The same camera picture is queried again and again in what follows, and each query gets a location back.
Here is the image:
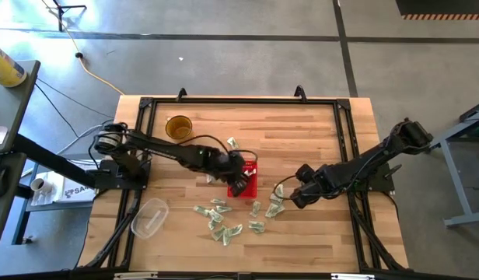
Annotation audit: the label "black desk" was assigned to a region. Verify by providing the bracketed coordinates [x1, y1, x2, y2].
[0, 152, 27, 246]

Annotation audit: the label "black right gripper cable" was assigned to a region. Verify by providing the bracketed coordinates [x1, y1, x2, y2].
[272, 174, 302, 201]

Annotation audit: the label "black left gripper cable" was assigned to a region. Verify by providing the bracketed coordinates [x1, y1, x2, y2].
[176, 134, 260, 165]

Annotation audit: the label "grey metal cart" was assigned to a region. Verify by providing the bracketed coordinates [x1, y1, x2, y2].
[420, 99, 479, 229]

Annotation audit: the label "black aluminium table frame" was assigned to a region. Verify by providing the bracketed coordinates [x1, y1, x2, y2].
[74, 96, 410, 273]

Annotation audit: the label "yellow white wipes canister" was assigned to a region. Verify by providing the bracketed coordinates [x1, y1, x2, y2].
[0, 40, 28, 88]

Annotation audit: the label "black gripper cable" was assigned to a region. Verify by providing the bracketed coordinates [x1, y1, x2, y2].
[272, 174, 302, 201]
[176, 134, 260, 165]

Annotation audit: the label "black tripod stand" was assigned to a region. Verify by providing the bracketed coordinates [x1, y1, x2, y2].
[51, 0, 88, 33]

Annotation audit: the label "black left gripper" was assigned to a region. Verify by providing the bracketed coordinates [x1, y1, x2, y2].
[219, 150, 251, 198]

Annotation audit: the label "blue metal stand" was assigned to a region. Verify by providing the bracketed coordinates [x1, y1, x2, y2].
[12, 163, 96, 246]

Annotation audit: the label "black mat with striped edge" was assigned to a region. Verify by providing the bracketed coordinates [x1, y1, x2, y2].
[394, 0, 479, 21]

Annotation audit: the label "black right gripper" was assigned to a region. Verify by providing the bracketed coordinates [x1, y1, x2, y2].
[288, 177, 330, 210]

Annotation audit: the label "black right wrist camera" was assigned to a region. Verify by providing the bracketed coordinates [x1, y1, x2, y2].
[295, 163, 317, 183]

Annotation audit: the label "yellow floor cable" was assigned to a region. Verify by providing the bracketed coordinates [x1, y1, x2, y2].
[40, 0, 126, 96]

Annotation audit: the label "grey desk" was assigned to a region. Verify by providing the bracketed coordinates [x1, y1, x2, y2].
[0, 60, 41, 155]

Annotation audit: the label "clear plastic container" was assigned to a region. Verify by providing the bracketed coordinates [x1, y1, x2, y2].
[130, 197, 170, 240]

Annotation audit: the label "white cable bundle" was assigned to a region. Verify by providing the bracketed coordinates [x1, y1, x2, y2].
[56, 123, 114, 155]

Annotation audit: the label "black floor cable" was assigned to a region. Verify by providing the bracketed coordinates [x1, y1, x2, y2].
[34, 77, 115, 138]

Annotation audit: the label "white mug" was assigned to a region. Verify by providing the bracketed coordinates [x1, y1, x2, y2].
[30, 177, 54, 194]

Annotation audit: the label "black support beam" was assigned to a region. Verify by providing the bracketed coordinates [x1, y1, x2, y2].
[12, 134, 104, 190]

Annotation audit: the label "white printed bag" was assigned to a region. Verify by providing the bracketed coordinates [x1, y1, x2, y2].
[31, 170, 99, 205]

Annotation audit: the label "red plastic basket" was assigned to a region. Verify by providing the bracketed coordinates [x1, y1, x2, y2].
[226, 160, 259, 200]

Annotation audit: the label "yellow plastic cup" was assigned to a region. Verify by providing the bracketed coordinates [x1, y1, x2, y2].
[164, 114, 194, 142]

